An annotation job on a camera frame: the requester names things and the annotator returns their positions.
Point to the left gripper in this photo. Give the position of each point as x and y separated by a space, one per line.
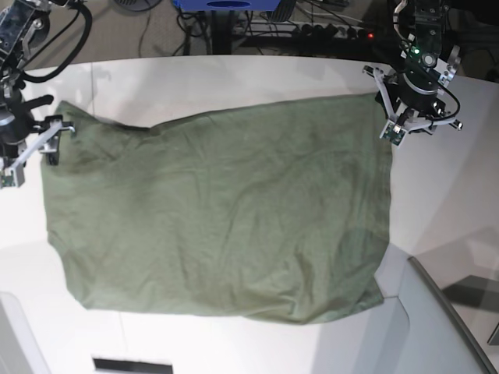
414 97

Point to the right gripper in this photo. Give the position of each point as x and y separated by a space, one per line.
17 123

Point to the green t-shirt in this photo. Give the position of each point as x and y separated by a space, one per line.
277 212

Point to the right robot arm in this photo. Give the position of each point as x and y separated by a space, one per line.
24 28

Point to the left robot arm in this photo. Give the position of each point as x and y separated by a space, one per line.
419 27

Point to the black power strip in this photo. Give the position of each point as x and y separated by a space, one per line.
320 31

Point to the blue box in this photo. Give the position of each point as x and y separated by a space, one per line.
226 5

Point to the black table leg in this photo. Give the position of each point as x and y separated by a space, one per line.
221 25

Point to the white label plate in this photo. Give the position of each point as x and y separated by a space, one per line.
107 365

